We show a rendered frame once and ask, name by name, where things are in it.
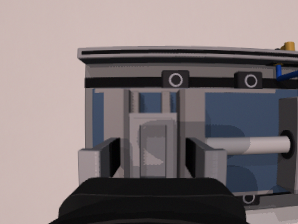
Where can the grey rectangular block with pocket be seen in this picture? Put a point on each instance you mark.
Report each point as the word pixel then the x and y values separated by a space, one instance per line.
pixel 153 149

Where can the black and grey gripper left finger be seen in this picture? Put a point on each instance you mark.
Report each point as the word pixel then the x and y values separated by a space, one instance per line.
pixel 103 160

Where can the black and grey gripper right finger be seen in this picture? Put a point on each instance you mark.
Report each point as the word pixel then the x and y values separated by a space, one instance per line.
pixel 204 161

